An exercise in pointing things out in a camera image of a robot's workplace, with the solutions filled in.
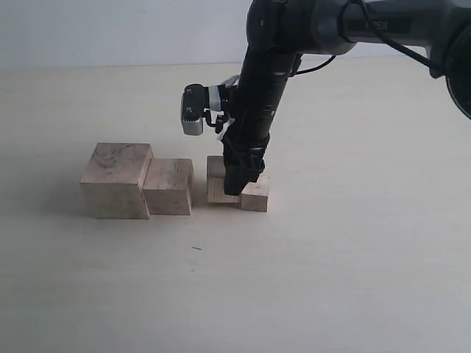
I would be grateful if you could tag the third largest wooden cube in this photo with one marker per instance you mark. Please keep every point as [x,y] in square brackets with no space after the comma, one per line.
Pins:
[215,182]

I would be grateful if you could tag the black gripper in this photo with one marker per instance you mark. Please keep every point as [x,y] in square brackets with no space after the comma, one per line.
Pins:
[261,84]

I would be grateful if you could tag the smallest wooden cube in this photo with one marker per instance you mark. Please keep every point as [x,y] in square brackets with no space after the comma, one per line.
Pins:
[255,195]

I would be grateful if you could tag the second largest wooden cube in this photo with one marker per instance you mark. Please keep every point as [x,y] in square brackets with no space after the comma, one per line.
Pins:
[168,186]

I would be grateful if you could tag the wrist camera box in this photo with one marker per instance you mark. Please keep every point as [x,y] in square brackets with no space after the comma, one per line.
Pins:
[193,104]

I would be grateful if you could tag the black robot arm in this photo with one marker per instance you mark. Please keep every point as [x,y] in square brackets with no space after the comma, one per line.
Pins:
[436,34]

